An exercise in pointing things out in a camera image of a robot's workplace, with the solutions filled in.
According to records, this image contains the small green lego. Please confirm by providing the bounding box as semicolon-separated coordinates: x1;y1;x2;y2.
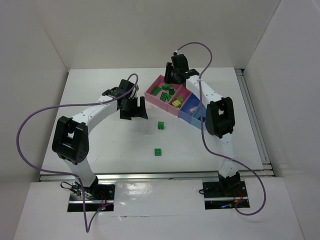
168;88;175;96

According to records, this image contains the green lego plate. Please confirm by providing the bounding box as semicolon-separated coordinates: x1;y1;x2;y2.
151;86;162;96

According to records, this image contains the green square lego brick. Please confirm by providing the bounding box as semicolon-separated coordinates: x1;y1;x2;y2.
157;121;165;130

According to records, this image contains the small yellow lego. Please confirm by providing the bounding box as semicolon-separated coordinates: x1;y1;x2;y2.
176;96;183;102

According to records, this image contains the yellow lego front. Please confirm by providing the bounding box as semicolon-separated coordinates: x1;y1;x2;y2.
171;100;182;109

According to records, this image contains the green lego front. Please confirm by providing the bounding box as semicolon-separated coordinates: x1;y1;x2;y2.
154;148;162;157

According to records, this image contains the long green lego brick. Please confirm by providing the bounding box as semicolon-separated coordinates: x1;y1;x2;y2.
160;92;172;102

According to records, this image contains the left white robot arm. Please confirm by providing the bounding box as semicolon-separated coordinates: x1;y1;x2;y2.
52;79;148;195

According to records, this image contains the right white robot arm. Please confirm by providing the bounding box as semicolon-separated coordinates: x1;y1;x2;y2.
164;52;241;194

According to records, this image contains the large pink container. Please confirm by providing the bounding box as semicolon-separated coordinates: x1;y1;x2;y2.
144;75;181;112

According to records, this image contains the small pink container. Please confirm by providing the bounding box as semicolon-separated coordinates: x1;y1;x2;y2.
167;85;191;117

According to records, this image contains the light blue container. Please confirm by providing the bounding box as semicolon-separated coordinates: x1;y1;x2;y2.
190;105;206;129

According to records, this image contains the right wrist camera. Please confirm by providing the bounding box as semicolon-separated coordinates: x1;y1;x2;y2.
173;50;184;57

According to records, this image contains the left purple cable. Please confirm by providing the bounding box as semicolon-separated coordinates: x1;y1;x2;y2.
16;73;140;233

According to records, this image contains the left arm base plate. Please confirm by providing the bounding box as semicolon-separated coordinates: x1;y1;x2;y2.
66;182;116;213

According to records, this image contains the aluminium rail front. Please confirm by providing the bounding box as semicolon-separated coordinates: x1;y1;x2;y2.
39;169;253;183

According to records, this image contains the aluminium rail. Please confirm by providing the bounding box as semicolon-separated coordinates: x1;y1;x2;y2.
39;169;253;183
234;68;274;176

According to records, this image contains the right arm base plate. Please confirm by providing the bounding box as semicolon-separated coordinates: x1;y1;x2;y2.
198;181;250;210

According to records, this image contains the aluminium rail right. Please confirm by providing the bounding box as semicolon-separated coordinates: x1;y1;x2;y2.
234;68;274;176

